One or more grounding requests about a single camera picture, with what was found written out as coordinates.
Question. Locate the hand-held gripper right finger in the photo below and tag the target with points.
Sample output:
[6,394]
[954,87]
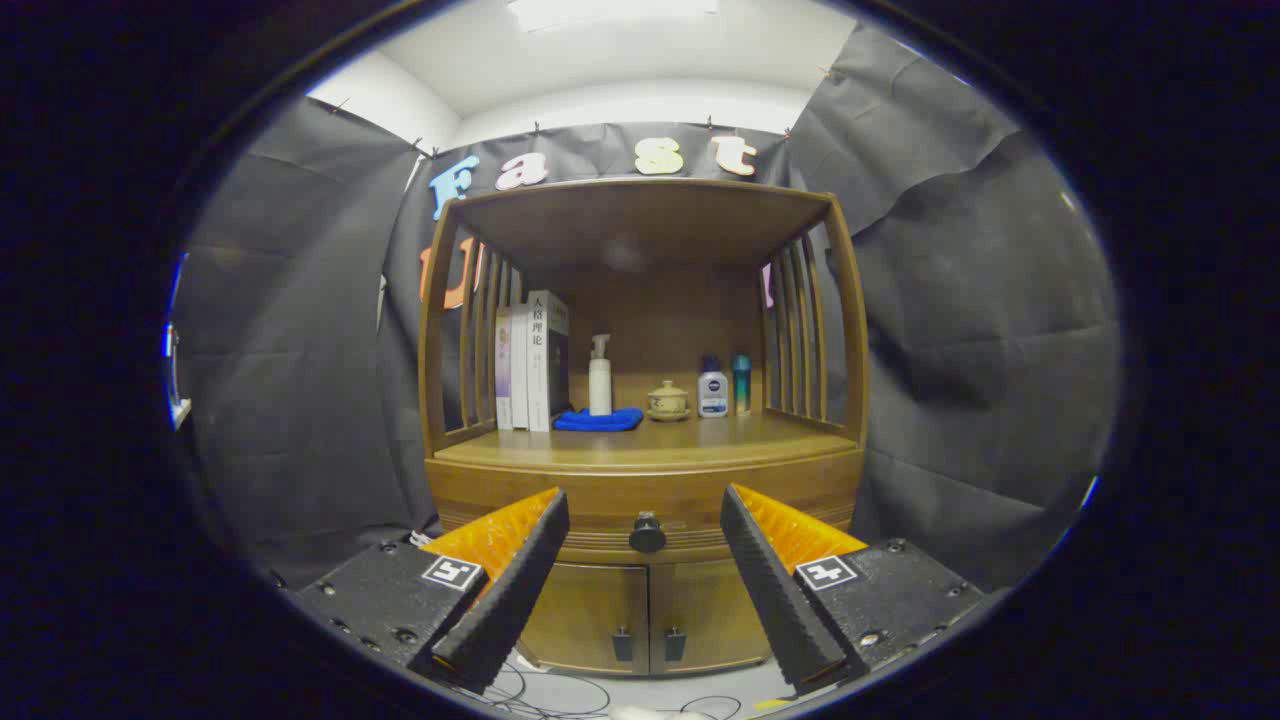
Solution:
[775,590]

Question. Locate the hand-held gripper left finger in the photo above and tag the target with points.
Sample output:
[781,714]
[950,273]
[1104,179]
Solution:
[520,590]

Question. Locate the wooden drawer with black knob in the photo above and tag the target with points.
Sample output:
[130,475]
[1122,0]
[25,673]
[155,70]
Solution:
[640,490]

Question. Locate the wooden cabinet door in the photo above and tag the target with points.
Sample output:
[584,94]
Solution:
[590,610]
[705,610]

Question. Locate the wooden countertop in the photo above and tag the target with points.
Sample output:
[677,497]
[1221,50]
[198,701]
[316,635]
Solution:
[700,440]

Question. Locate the wooden cabinet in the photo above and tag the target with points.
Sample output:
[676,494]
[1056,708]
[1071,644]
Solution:
[640,220]

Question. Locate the blue folded cloth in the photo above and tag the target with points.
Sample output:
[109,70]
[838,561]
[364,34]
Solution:
[600,420]

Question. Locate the teal slim bottle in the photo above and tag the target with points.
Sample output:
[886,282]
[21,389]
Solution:
[742,385]

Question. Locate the white lotion bottle blue cap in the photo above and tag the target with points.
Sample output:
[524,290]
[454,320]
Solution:
[712,392]

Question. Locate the thin white book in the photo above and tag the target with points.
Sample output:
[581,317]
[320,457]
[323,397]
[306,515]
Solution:
[519,380]

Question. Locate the purple spine book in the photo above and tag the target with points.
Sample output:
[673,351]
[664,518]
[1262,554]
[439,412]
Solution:
[503,380]

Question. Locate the beige lidded ceramic teacup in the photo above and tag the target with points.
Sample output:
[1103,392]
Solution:
[667,402]

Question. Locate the white pump bottle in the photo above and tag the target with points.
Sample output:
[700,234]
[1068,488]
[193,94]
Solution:
[600,385]

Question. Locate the thick grey white book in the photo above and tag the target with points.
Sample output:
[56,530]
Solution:
[545,370]

